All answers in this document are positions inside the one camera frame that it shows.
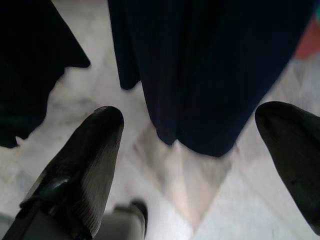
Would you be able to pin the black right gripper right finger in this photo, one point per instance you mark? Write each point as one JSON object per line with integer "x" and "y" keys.
{"x": 292, "y": 155}

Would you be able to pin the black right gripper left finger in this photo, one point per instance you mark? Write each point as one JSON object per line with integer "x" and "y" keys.
{"x": 80, "y": 162}

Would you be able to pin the black printed t-shirt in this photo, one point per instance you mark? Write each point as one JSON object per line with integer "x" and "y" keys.
{"x": 30, "y": 62}

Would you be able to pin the navy knit garment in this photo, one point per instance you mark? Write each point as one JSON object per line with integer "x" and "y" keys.
{"x": 200, "y": 75}

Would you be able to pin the robot right leg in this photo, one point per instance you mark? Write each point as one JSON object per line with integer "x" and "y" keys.
{"x": 120, "y": 222}

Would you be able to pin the red bin with teal bag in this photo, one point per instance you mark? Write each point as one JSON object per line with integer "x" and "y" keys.
{"x": 308, "y": 37}

